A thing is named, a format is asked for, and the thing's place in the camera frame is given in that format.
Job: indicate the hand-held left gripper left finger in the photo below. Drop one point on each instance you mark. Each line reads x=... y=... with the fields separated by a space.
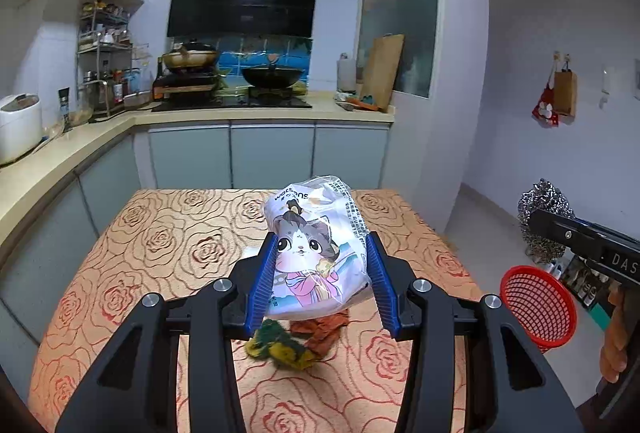
x=262 y=283

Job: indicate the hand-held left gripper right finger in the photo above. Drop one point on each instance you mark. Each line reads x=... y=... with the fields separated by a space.
x=382 y=283

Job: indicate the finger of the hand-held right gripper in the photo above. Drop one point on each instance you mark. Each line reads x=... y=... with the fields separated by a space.
x=550 y=225

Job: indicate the steel wool scourer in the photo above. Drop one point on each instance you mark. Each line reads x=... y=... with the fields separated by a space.
x=542 y=198

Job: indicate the cat print plastic packet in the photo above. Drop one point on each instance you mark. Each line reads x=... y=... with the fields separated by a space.
x=315 y=238

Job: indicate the red mesh basket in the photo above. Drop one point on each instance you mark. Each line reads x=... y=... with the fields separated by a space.
x=535 y=303

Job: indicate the person's right hand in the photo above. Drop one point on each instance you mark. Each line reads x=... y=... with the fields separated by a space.
x=615 y=338

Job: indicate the green yellow scouring sponge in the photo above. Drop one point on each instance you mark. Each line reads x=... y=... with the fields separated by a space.
x=285 y=353

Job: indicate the rose pattern tablecloth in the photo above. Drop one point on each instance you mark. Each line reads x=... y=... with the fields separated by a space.
x=175 y=238

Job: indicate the red hanging bag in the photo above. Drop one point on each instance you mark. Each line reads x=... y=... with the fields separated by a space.
x=545 y=108

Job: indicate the grey kitchen counter cabinets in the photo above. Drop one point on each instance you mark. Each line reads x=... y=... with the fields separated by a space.
x=270 y=153

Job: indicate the orange kitchen tool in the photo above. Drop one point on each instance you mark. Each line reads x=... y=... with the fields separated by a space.
x=360 y=103

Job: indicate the black gas hob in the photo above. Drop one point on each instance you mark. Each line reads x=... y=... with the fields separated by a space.
x=280 y=102

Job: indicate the black wok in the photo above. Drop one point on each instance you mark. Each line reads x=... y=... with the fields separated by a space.
x=272 y=77

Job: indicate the black induction cooker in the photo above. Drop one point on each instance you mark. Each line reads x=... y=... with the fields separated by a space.
x=185 y=85

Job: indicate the wooden cutting board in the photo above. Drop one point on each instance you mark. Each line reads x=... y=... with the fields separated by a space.
x=382 y=68

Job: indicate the brass frying pan with lid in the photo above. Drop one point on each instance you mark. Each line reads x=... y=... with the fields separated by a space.
x=190 y=58

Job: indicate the black and white carton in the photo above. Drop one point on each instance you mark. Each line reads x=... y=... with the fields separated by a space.
x=64 y=108

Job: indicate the frosted glass panel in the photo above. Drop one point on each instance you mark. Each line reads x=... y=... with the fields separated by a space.
x=400 y=3

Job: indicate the white rice cooker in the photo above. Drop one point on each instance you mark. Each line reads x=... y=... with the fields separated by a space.
x=17 y=128

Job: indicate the metal spice rack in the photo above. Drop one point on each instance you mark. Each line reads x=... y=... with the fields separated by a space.
x=100 y=38

